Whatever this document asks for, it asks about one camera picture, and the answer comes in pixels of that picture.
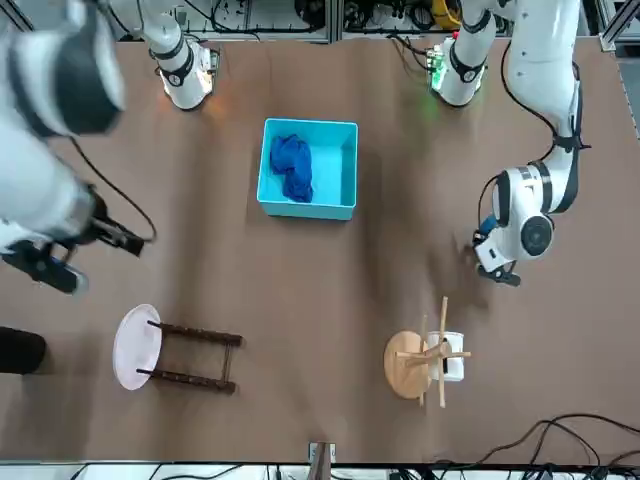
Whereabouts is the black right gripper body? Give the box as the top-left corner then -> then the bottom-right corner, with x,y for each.
85,186 -> 111,246

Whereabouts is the white round plate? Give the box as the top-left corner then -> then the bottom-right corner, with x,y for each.
112,303 -> 164,392

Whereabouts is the white mug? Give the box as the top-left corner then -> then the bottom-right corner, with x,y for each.
425,329 -> 469,384

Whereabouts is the dark wooden dish rack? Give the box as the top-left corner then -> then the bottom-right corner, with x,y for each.
135,319 -> 245,396

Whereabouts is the wooden mug stand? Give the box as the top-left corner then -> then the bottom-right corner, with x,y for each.
383,295 -> 473,410

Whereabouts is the cyan plastic box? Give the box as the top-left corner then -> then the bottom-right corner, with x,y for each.
255,117 -> 360,220

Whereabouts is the black vase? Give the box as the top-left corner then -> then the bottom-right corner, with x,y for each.
0,326 -> 48,375

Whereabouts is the yellow object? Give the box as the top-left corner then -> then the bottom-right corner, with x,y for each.
430,0 -> 462,30

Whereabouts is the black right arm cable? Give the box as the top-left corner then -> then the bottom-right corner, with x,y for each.
69,135 -> 158,246

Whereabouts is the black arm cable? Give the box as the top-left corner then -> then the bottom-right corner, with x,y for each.
69,135 -> 158,246
499,38 -> 594,151

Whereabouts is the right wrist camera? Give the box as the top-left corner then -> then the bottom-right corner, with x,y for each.
0,238 -> 90,297

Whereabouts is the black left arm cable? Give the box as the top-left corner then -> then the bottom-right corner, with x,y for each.
499,38 -> 594,151

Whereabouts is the aluminium frame rail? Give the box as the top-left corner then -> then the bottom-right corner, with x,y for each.
598,0 -> 640,52

